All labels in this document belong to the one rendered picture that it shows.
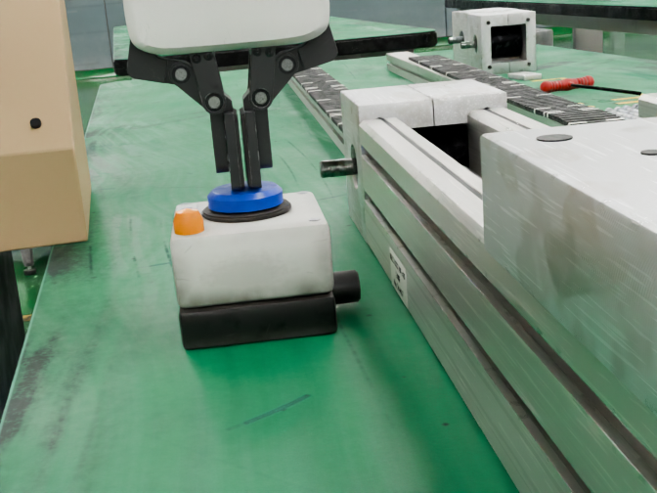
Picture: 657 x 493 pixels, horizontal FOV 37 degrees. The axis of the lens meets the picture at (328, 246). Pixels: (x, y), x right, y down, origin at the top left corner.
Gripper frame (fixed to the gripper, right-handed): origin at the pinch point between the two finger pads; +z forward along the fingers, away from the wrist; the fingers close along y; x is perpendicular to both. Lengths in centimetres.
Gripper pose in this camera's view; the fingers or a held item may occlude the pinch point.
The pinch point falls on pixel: (241, 147)
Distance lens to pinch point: 51.6
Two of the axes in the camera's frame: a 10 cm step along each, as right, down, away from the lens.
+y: -9.9, 1.1, -0.9
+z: 0.8, 9.6, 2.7
